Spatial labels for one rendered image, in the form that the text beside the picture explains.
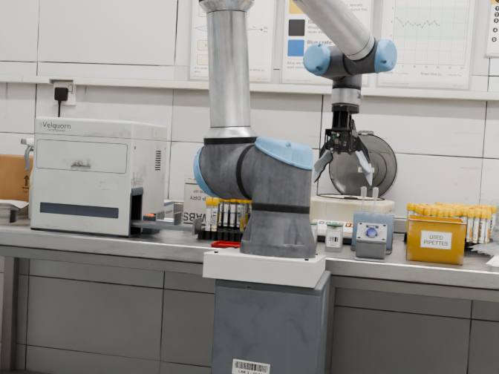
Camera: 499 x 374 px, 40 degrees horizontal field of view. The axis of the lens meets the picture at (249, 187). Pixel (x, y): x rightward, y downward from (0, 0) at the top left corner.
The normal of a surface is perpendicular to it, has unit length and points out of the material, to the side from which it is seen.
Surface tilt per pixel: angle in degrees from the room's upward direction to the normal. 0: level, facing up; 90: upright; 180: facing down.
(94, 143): 90
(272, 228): 68
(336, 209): 90
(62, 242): 90
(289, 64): 94
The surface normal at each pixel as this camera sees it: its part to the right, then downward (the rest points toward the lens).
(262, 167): -0.65, -0.07
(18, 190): -0.33, 0.05
